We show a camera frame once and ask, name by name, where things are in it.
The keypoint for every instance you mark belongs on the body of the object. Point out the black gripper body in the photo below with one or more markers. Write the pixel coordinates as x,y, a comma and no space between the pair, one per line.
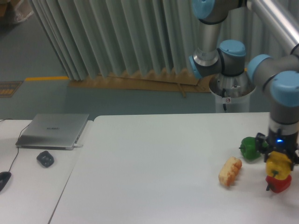
276,141

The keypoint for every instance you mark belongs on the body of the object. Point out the yellow bell pepper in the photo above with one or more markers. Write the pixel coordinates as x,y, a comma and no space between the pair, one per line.
278,165

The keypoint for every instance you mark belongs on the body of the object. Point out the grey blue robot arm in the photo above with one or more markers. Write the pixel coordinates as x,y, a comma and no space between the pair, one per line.
278,78

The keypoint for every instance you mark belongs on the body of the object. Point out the green bell pepper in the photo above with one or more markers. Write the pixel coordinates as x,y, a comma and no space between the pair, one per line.
248,149

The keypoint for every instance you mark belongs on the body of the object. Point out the red bell pepper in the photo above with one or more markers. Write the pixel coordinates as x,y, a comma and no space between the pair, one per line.
276,185

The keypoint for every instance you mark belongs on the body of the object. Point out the bread roll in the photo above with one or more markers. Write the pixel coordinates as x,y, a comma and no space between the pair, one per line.
229,171

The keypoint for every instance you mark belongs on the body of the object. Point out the brown cardboard sheet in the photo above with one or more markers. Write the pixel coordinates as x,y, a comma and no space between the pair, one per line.
183,82

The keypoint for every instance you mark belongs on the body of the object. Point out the grey pleated curtain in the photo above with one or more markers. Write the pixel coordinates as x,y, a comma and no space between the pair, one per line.
124,37

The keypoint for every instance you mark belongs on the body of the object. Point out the silver laptop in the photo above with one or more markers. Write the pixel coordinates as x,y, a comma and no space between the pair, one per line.
53,131

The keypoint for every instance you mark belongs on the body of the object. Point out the black computer mouse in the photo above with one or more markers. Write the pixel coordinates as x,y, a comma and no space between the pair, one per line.
4,178

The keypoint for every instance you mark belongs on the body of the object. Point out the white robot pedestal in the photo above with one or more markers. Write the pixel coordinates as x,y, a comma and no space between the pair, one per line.
232,94

